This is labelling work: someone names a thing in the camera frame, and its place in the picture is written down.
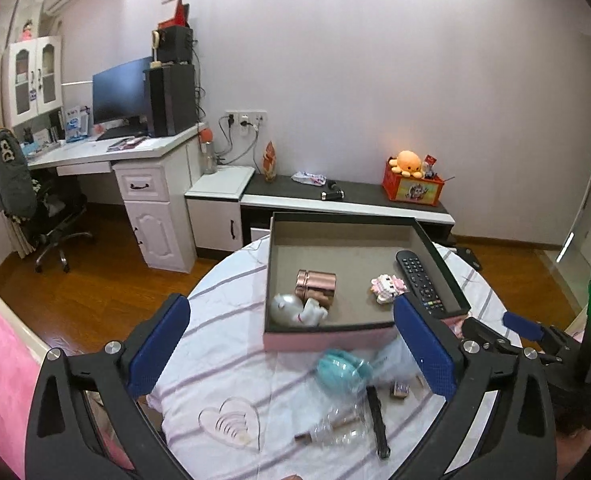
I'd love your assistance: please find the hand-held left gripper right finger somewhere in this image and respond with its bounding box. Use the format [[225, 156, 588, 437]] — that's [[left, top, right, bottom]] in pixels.
[[393, 294, 559, 480]]

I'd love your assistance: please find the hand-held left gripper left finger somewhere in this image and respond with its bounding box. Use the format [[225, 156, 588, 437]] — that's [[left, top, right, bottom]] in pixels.
[[24, 292, 191, 480]]

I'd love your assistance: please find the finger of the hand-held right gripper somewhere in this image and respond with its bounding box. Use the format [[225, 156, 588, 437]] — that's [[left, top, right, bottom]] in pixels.
[[503, 311, 576, 357], [461, 316, 523, 356]]

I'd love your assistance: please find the teal round case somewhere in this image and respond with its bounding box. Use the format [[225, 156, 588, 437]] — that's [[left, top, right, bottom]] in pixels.
[[315, 350, 373, 392]]

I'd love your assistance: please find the clear plastic bag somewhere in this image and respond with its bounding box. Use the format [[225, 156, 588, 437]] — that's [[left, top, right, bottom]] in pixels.
[[295, 337, 426, 448]]

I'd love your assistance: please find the pink box with dark interior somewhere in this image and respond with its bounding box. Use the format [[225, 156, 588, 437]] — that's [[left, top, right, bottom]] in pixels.
[[263, 211, 471, 352]]

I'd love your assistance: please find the person's right forearm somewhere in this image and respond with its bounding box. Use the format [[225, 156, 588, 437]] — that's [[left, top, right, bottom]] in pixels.
[[555, 425, 591, 480]]

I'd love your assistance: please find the black remote control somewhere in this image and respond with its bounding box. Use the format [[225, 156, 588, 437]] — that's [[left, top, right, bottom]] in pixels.
[[394, 250, 449, 317]]

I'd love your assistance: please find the small pink block figure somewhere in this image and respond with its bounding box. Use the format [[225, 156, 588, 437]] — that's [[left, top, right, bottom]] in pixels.
[[370, 274, 407, 305]]

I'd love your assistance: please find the black floor scale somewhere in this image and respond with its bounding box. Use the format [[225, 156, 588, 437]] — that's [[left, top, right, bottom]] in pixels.
[[445, 245, 482, 272]]

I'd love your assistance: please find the black stick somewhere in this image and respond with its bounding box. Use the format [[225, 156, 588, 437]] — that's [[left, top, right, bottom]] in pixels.
[[365, 385, 391, 459]]

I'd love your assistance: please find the copper metal tin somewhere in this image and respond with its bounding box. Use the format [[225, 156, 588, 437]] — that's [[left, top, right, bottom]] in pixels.
[[295, 269, 337, 307]]

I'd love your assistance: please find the white desk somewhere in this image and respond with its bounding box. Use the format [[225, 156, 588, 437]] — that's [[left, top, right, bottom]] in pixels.
[[28, 122, 209, 273]]

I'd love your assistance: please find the white cat figurine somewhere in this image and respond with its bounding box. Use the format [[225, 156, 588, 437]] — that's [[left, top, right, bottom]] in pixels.
[[270, 292, 327, 328]]

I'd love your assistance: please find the low white cabinet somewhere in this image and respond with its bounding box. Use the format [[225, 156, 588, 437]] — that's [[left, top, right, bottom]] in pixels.
[[184, 166, 256, 253]]

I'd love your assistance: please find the pink blanket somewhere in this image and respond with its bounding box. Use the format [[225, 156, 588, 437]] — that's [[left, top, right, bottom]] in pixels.
[[0, 265, 131, 480]]

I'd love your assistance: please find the red storage box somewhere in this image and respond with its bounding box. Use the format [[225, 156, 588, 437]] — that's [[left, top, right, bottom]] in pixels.
[[381, 157, 446, 207]]

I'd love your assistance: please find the black office chair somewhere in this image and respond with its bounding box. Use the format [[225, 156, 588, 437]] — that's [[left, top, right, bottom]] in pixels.
[[0, 127, 94, 273]]

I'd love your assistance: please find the dark top TV bench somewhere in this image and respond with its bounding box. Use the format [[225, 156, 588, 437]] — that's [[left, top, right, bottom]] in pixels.
[[240, 175, 457, 247]]

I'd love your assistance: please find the orange octopus plush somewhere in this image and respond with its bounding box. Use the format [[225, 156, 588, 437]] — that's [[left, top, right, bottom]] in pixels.
[[388, 150, 423, 178]]

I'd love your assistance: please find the glass bottle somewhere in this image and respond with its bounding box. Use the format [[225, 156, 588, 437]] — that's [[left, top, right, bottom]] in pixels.
[[199, 127, 219, 176]]

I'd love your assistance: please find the magazine on desk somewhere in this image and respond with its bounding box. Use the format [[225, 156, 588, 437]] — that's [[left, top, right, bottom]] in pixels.
[[106, 136, 149, 152]]

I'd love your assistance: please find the black keyboard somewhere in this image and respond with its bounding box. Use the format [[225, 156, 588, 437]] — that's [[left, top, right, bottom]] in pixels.
[[96, 127, 149, 142]]

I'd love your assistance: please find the grey jacket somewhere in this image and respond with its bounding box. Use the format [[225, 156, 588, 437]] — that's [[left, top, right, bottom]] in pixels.
[[0, 127, 37, 217]]

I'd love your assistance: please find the blue and white box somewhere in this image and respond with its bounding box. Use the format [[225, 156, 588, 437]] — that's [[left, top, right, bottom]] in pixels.
[[64, 105, 90, 142]]

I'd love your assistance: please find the black computer tower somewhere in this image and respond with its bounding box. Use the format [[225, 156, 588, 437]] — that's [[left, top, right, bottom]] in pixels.
[[146, 63, 197, 137]]

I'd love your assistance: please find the black computer monitor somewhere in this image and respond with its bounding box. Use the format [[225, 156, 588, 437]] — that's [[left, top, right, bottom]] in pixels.
[[92, 56, 154, 131]]

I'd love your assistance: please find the white glass-door cabinet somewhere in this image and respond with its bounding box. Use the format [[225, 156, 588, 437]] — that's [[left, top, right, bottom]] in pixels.
[[3, 35, 64, 128]]

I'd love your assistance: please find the black speaker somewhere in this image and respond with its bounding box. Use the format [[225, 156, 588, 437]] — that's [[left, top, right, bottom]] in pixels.
[[156, 26, 194, 66]]

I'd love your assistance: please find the red paper bag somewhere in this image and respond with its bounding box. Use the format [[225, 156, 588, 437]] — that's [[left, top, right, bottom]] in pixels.
[[158, 0, 191, 28]]

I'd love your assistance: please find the grey power cable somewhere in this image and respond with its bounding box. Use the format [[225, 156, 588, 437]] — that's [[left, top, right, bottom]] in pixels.
[[216, 115, 259, 166]]

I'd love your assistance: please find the white wall socket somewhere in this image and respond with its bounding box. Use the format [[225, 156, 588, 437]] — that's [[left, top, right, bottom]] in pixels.
[[226, 109, 268, 136]]

